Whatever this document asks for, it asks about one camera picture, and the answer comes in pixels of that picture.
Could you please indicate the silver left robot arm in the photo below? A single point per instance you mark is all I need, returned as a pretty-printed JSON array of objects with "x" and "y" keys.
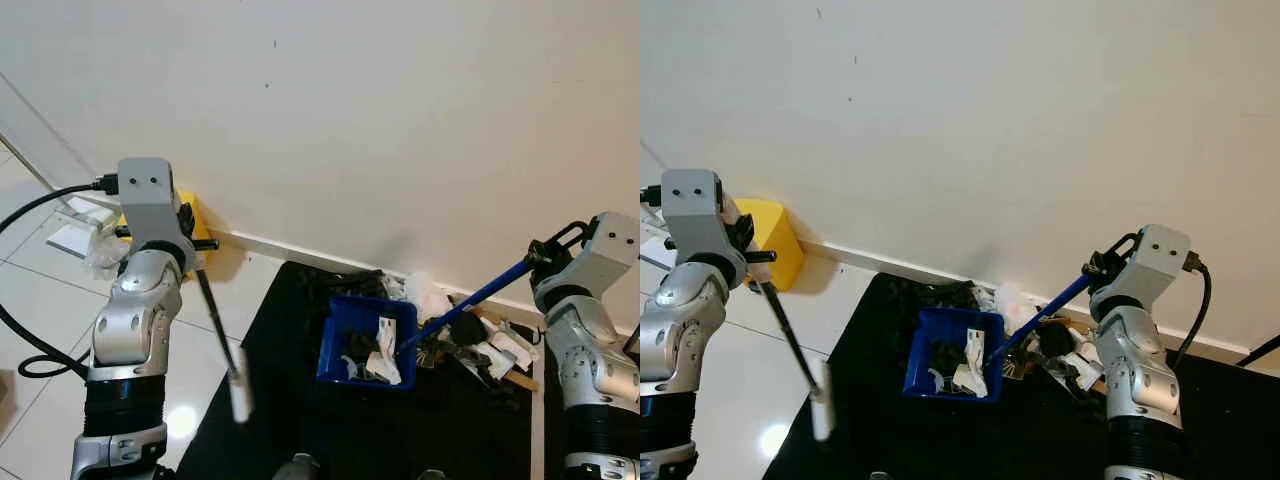
[
  {"x": 135, "y": 320},
  {"x": 680, "y": 330}
]

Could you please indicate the white baseboard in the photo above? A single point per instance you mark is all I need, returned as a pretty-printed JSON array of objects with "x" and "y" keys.
[
  {"x": 260, "y": 243},
  {"x": 850, "y": 258}
]

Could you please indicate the torn white carton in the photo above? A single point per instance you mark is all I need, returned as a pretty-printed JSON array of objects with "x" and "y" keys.
[
  {"x": 505, "y": 350},
  {"x": 1075, "y": 368}
]

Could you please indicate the white stand base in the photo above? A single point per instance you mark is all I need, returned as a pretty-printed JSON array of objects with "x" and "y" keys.
[
  {"x": 650, "y": 240},
  {"x": 75, "y": 235}
]

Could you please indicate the thin metal pole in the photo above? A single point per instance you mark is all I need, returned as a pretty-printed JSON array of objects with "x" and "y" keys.
[{"x": 25, "y": 165}]

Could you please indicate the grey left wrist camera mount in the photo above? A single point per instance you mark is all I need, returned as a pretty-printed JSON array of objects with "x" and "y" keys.
[
  {"x": 150, "y": 205},
  {"x": 695, "y": 215}
]

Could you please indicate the yellow box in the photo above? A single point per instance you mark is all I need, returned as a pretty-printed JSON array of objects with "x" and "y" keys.
[
  {"x": 780, "y": 245},
  {"x": 203, "y": 225}
]

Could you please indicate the black rod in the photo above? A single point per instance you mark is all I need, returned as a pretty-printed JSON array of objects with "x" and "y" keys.
[{"x": 1260, "y": 350}]

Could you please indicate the black crumpled wrapper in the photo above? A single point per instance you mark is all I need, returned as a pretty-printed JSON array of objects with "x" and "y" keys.
[
  {"x": 465, "y": 328},
  {"x": 1050, "y": 340}
]

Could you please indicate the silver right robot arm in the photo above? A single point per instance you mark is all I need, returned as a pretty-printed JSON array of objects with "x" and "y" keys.
[
  {"x": 1135, "y": 370},
  {"x": 590, "y": 370}
]

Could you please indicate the grey robot foot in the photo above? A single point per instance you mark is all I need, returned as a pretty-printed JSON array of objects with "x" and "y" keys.
[
  {"x": 430, "y": 475},
  {"x": 297, "y": 468}
]

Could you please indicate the clear plastic bag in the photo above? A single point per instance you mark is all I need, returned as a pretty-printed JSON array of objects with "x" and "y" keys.
[{"x": 105, "y": 255}]

